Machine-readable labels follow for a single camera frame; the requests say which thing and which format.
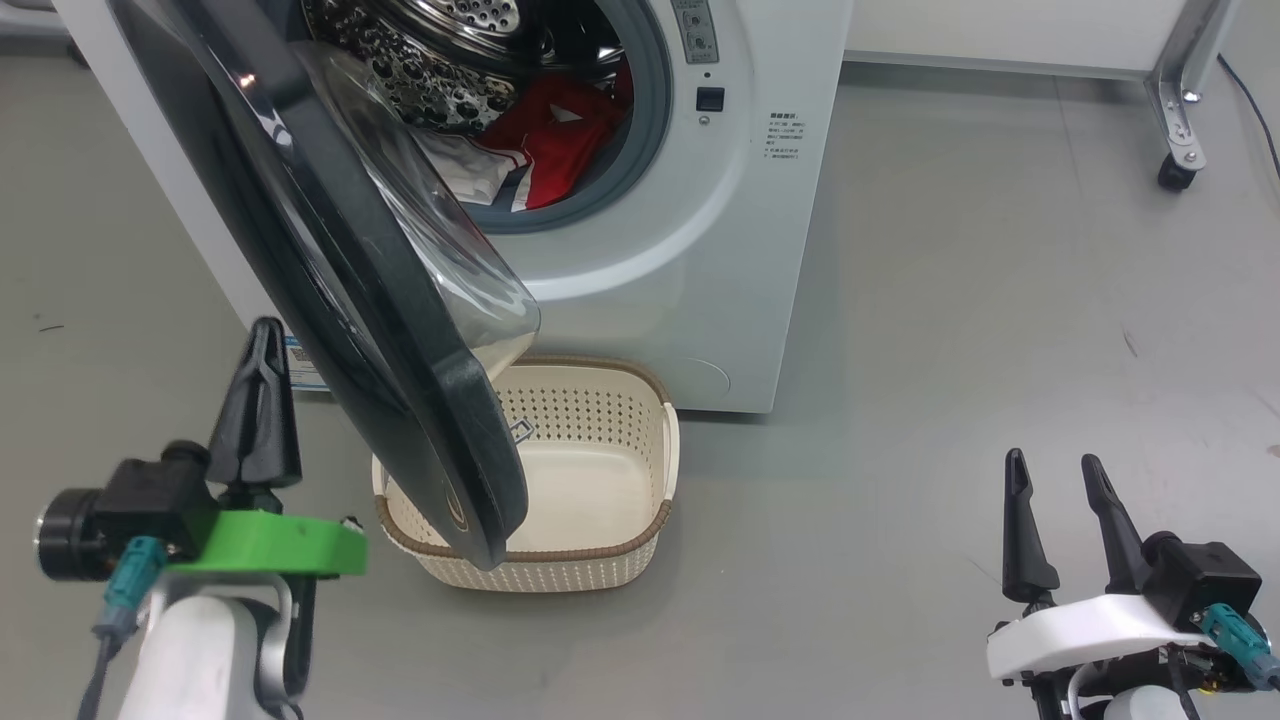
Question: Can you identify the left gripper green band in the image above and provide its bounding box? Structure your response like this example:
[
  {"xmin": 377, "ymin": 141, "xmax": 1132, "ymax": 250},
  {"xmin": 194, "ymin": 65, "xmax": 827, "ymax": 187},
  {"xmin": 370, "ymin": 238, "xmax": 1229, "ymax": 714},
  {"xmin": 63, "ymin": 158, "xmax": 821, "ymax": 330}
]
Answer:
[{"xmin": 165, "ymin": 318, "xmax": 368, "ymax": 579}]

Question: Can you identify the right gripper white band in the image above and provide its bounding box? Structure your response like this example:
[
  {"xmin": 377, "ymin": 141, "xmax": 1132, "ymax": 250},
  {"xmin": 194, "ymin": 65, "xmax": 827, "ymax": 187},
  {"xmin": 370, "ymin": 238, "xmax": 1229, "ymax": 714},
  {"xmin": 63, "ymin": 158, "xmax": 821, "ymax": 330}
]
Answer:
[{"xmin": 987, "ymin": 448, "xmax": 1211, "ymax": 683}]

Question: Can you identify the washing machine glass door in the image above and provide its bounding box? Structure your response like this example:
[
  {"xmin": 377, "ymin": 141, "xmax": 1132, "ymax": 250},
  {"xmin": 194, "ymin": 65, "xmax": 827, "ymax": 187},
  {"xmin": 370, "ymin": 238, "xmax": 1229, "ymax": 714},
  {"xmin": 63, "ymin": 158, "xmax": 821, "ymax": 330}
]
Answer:
[{"xmin": 105, "ymin": 0, "xmax": 543, "ymax": 571}]

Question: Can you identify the white garment with red trim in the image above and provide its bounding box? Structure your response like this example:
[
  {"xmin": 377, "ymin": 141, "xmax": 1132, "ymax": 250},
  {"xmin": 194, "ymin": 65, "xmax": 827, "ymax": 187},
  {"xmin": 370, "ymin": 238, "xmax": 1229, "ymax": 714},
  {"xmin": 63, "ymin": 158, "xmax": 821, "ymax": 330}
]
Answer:
[{"xmin": 415, "ymin": 135, "xmax": 513, "ymax": 206}]

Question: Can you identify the cream perforated laundry basket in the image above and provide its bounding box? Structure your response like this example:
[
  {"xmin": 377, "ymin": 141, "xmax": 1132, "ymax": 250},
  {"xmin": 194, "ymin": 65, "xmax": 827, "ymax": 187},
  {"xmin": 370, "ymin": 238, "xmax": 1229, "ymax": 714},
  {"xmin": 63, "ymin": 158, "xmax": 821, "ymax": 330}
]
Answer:
[{"xmin": 372, "ymin": 355, "xmax": 681, "ymax": 593}]

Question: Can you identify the white front-load washing machine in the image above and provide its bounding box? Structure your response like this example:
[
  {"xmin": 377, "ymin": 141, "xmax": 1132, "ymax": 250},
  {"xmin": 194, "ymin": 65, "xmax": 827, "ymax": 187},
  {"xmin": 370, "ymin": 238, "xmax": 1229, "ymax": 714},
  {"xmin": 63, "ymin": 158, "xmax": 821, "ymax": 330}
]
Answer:
[{"xmin": 50, "ymin": 0, "xmax": 856, "ymax": 414}]

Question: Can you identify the blue energy label sticker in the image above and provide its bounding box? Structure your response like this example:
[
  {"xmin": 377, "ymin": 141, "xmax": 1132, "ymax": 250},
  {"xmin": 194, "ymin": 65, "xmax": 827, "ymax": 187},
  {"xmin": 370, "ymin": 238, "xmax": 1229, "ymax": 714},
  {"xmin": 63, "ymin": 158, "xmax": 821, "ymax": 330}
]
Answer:
[{"xmin": 283, "ymin": 335, "xmax": 336, "ymax": 393}]

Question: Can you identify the black text warning label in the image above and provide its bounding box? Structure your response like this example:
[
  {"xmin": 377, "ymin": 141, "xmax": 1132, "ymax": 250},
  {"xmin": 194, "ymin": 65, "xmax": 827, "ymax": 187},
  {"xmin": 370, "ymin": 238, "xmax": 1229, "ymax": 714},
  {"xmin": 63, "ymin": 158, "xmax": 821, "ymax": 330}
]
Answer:
[{"xmin": 766, "ymin": 110, "xmax": 807, "ymax": 166}]

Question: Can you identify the left camera cable teal connector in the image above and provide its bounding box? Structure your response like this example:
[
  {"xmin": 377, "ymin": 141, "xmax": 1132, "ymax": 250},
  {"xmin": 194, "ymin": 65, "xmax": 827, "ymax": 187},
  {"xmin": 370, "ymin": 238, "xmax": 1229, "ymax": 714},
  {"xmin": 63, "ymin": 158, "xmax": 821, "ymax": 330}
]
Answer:
[{"xmin": 78, "ymin": 535, "xmax": 169, "ymax": 720}]

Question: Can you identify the black floor cable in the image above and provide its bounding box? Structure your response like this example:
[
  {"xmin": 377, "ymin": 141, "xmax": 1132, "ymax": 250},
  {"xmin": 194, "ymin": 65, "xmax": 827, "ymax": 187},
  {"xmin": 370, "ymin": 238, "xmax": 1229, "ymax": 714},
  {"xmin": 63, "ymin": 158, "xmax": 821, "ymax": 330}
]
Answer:
[{"xmin": 1217, "ymin": 55, "xmax": 1280, "ymax": 181}]

